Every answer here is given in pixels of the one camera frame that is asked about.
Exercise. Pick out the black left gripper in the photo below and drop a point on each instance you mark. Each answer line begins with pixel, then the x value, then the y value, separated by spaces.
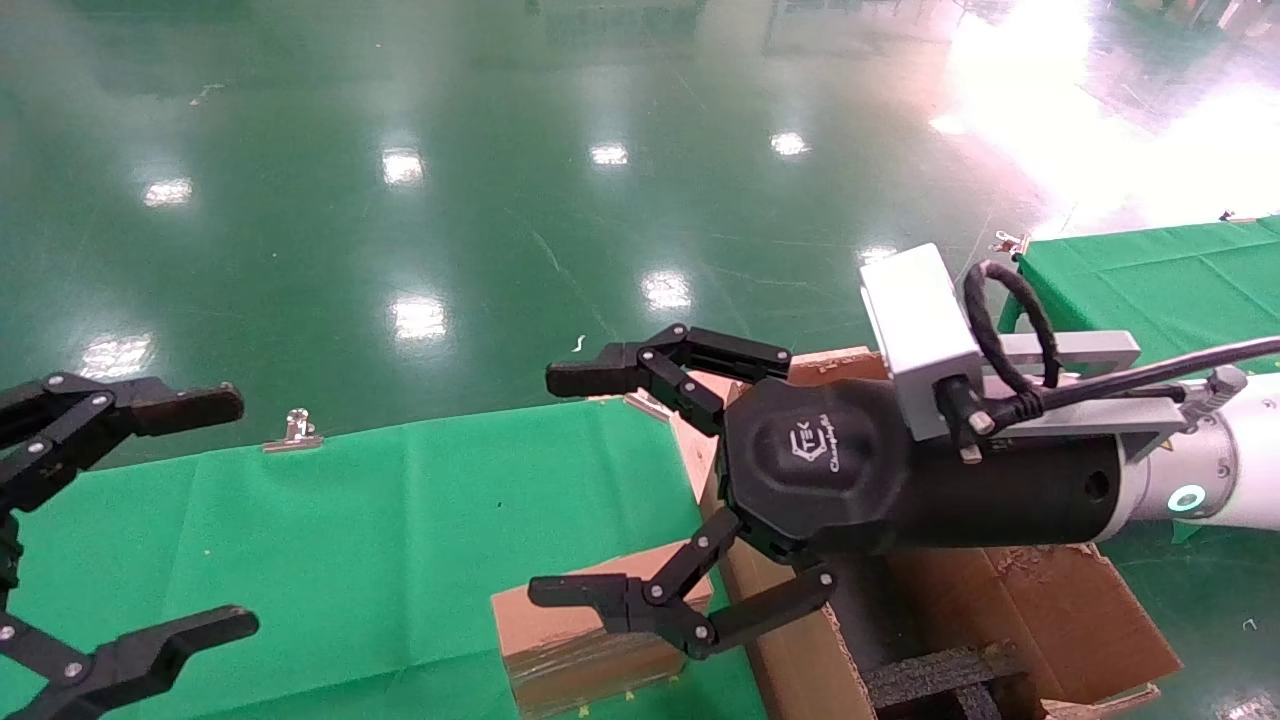
pixel 6 555

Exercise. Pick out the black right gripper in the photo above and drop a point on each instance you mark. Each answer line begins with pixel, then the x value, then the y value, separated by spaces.
pixel 830 470

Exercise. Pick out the small brown cardboard box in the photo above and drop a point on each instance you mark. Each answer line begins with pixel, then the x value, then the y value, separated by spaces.
pixel 560 655

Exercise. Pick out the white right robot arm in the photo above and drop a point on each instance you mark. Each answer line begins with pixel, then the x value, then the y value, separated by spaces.
pixel 1250 450

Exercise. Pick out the large open cardboard carton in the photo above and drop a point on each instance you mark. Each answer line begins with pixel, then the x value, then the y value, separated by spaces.
pixel 1060 610

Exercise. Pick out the green tablecloth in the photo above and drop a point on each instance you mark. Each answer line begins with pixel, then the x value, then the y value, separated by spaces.
pixel 1150 290
pixel 400 550

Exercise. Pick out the black foam insert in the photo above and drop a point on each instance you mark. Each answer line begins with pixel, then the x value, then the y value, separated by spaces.
pixel 930 680

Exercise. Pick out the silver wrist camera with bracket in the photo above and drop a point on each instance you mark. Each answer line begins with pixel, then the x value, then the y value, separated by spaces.
pixel 915 320

